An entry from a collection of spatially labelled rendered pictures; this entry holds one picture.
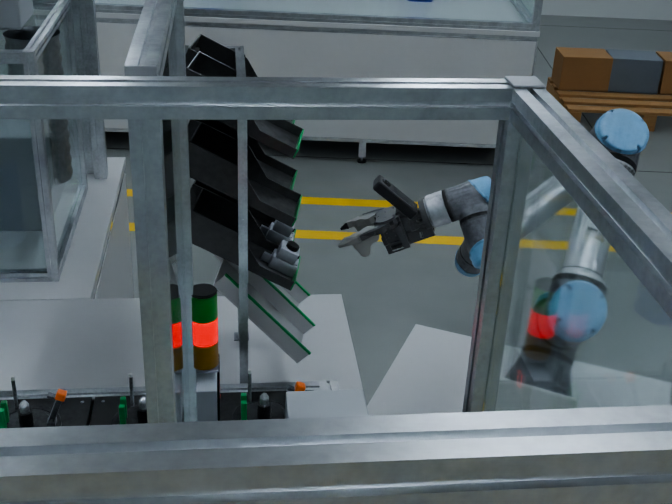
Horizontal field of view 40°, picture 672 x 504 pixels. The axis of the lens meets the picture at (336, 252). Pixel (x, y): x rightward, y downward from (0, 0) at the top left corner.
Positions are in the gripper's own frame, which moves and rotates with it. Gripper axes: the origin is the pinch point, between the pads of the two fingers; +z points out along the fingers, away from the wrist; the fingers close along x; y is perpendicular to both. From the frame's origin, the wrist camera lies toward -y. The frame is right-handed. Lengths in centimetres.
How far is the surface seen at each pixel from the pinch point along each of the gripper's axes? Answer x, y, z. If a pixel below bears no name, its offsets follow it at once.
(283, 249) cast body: -1.5, -1.6, 13.8
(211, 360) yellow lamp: -50, -6, 20
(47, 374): 0, 10, 85
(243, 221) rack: -9.0, -14.1, 16.8
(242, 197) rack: -9.0, -19.3, 14.5
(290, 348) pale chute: -6.1, 20.9, 21.4
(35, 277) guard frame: 46, 1, 102
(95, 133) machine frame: 124, -16, 98
